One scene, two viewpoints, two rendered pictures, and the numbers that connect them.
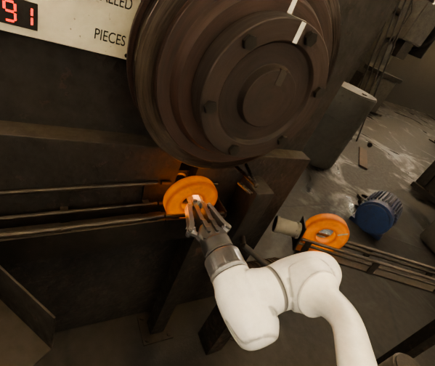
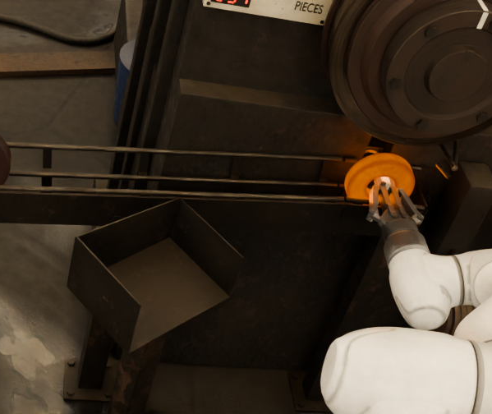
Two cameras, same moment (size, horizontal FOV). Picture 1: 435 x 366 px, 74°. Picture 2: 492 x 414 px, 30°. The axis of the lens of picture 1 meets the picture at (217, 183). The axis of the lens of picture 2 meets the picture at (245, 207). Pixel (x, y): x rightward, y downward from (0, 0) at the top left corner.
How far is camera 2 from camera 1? 129 cm
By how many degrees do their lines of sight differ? 17
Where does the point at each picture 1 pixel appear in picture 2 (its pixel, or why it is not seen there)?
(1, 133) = (200, 94)
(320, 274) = not seen: outside the picture
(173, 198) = (357, 178)
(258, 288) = (433, 268)
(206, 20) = (396, 11)
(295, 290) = (472, 276)
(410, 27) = not seen: outside the picture
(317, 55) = not seen: outside the picture
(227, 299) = (399, 275)
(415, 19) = not seen: outside the picture
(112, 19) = not seen: outside the picture
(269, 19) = (449, 13)
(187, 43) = (379, 27)
